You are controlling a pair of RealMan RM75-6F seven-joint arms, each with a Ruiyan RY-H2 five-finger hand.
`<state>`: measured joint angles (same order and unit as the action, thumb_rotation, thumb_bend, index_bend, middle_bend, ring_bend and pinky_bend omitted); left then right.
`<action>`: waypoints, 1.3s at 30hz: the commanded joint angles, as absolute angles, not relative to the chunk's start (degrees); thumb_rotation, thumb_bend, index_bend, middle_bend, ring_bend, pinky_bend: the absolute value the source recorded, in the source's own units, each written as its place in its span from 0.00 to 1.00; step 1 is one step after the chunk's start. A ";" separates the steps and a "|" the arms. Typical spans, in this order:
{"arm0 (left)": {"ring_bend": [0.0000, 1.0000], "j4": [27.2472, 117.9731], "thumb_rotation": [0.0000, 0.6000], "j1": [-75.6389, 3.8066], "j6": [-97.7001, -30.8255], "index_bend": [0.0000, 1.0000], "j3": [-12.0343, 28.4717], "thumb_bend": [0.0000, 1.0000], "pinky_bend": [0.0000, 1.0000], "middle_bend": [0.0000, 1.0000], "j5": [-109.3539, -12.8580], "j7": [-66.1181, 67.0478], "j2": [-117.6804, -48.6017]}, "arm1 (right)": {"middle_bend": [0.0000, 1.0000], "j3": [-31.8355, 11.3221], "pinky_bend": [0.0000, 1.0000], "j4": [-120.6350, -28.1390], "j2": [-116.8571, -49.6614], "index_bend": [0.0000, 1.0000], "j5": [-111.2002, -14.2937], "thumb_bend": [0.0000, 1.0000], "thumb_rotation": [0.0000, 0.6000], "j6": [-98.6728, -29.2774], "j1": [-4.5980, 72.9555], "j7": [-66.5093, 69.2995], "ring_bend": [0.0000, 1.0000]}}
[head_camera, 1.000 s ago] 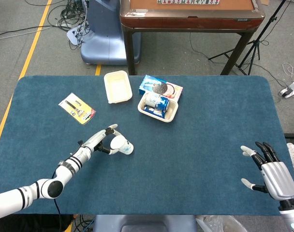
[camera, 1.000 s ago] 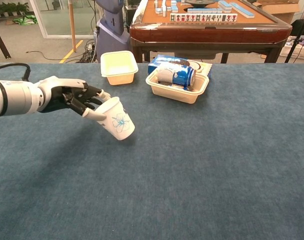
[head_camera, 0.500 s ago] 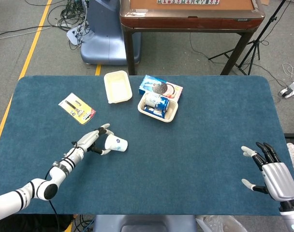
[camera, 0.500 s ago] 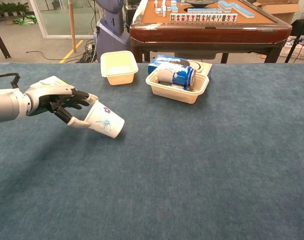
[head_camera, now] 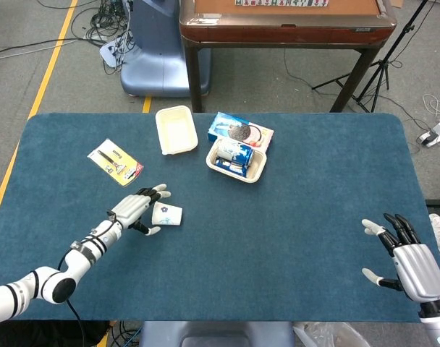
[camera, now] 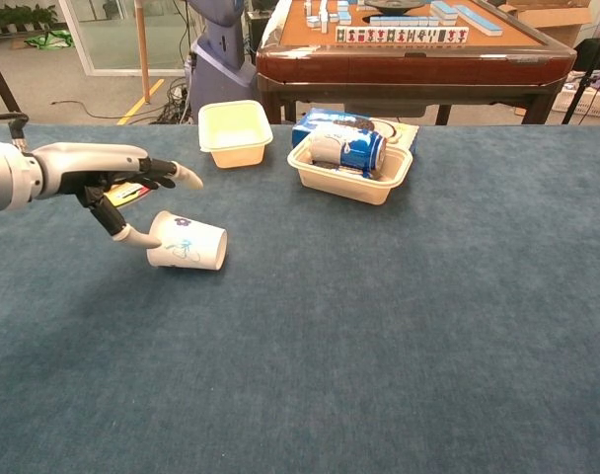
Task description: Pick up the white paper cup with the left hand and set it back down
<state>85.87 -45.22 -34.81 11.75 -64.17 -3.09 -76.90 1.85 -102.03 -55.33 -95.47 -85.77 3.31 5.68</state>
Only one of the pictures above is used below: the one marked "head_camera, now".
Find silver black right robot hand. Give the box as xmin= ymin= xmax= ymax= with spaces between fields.
xmin=361 ymin=213 xmax=440 ymax=304

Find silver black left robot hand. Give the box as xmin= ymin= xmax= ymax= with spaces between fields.
xmin=111 ymin=183 xmax=172 ymax=236

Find white paper cup blue flower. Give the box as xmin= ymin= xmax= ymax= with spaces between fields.
xmin=151 ymin=202 xmax=184 ymax=227

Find razor blister pack yellow card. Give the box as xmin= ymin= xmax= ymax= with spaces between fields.
xmin=87 ymin=138 xmax=145 ymax=187

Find empty cream plastic tray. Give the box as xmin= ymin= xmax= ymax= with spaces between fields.
xmin=155 ymin=105 xmax=199 ymax=156

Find clear plastic bag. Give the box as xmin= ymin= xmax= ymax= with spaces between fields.
xmin=292 ymin=321 xmax=369 ymax=347

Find blue cookie roll pack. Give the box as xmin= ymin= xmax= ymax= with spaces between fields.
xmin=214 ymin=139 xmax=255 ymax=178

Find blue cookie box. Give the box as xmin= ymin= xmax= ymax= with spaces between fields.
xmin=206 ymin=111 xmax=275 ymax=153

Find cream plastic tray with cookies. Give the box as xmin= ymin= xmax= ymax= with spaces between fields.
xmin=205 ymin=138 xmax=268 ymax=184

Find white power strip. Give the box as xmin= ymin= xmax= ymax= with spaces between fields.
xmin=418 ymin=117 xmax=440 ymax=147
xmin=98 ymin=35 xmax=129 ymax=68

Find blue felt table mat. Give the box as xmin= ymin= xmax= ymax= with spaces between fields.
xmin=0 ymin=112 xmax=436 ymax=322

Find blue-grey robot own base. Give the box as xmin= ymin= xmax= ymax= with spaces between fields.
xmin=138 ymin=320 xmax=297 ymax=347

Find black tripod stand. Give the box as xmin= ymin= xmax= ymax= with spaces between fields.
xmin=311 ymin=0 xmax=429 ymax=113

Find brown mahjong table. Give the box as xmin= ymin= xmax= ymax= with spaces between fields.
xmin=179 ymin=0 xmax=397 ymax=113

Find standing mahjong tile row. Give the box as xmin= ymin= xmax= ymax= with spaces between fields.
xmin=235 ymin=0 xmax=329 ymax=7

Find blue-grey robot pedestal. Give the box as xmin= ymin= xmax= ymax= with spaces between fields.
xmin=119 ymin=0 xmax=211 ymax=98

